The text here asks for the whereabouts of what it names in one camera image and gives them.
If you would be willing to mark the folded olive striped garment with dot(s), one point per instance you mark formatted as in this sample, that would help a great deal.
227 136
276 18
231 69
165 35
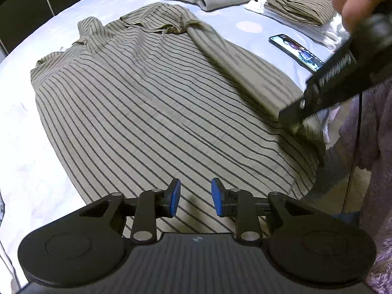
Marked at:
300 1

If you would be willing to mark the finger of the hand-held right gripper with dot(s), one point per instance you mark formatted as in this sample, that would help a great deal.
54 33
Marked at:
294 115

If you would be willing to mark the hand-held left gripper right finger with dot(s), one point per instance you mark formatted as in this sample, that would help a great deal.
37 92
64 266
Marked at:
217 197

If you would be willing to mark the purple fleece robe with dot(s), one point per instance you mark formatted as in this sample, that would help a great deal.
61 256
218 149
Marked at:
379 159

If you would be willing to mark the folded white cloth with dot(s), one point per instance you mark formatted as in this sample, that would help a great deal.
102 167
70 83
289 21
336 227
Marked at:
324 33

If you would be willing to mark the black smartphone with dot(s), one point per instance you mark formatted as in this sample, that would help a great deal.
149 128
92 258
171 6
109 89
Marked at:
295 50

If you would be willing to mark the olive striped shirt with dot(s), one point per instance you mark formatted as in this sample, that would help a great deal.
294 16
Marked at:
137 98

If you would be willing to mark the dark sliding-door wardrobe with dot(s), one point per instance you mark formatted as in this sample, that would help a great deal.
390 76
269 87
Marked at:
24 3

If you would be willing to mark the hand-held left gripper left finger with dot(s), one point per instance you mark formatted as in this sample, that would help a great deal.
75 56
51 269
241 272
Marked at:
174 196

